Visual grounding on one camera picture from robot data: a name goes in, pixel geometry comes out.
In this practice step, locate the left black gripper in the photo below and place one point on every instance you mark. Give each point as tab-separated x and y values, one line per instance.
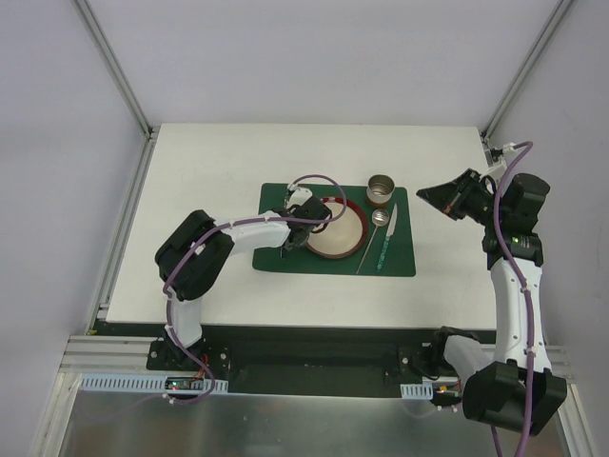
295	236

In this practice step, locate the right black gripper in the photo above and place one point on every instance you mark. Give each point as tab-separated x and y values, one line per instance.
459	196

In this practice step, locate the red rimmed beige plate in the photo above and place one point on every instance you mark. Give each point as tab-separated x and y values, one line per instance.
343	237

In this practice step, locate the black knife green handle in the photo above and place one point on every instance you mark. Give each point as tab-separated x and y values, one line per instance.
390	231

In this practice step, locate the steel cup brown base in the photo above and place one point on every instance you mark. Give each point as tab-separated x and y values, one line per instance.
379	190

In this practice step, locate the silver spoon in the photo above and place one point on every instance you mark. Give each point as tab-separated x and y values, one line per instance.
379	219

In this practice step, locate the dark green placemat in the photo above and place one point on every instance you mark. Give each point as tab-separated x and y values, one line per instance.
399	261

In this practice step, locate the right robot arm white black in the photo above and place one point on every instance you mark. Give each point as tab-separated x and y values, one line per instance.
514	388

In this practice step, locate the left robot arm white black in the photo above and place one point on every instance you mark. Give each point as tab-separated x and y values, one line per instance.
192	258

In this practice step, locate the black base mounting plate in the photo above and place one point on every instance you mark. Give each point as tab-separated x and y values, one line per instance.
340	362

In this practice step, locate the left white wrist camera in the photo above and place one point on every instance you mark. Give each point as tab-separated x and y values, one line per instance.
296	195

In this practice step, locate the left aluminium frame post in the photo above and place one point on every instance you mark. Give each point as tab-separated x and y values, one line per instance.
110	60

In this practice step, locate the aluminium frame post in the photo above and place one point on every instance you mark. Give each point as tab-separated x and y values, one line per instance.
532	58
110	60

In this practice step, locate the right white cable duct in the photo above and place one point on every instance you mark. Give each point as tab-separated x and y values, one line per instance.
417	392

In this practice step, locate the white cable duct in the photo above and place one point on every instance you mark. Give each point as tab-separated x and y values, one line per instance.
417	392
136	383

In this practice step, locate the right aluminium frame post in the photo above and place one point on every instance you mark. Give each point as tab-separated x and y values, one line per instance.
532	58

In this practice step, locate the front aluminium rail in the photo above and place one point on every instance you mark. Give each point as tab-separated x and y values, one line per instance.
118	354

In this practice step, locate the left white cable duct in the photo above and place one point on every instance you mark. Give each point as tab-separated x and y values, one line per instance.
136	383

